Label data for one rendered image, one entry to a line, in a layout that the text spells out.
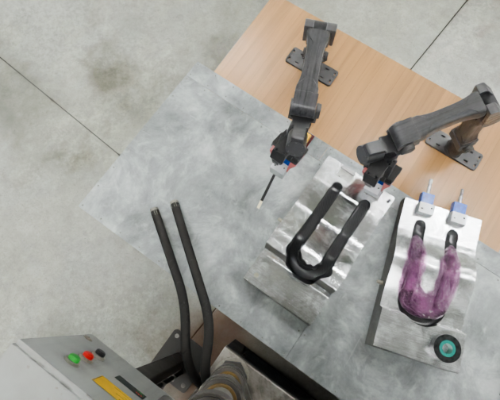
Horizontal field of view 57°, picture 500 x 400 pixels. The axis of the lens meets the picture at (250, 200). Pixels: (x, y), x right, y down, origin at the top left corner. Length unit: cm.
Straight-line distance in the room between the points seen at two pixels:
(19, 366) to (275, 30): 145
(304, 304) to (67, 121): 181
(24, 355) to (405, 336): 104
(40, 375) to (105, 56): 222
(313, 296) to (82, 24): 221
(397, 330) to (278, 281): 39
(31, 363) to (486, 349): 133
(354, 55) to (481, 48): 134
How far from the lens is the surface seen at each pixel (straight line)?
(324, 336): 157
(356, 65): 186
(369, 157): 133
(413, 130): 132
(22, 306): 263
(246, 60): 183
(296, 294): 150
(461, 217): 165
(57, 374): 96
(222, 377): 107
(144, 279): 243
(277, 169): 147
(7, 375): 100
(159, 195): 165
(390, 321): 150
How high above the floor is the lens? 235
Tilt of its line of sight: 75 degrees down
